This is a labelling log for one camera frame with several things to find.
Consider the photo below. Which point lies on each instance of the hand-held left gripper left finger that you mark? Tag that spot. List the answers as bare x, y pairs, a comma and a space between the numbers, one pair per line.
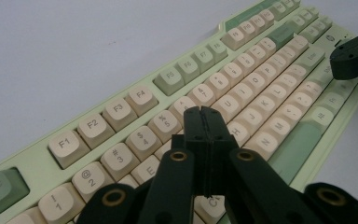
199, 140

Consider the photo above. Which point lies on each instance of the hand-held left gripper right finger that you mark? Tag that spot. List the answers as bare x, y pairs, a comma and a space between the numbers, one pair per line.
219, 133

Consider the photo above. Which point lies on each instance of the green and cream keyboard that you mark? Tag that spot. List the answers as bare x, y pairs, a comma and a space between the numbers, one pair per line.
261, 102

